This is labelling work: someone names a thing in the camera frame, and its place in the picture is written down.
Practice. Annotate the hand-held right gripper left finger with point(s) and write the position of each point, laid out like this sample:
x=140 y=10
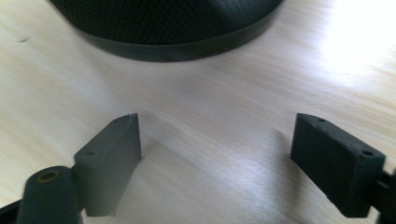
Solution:
x=107 y=165

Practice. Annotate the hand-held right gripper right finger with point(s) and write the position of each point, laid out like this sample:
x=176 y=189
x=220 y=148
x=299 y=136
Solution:
x=336 y=168

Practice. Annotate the black mesh basket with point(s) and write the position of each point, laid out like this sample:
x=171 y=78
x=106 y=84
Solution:
x=165 y=25

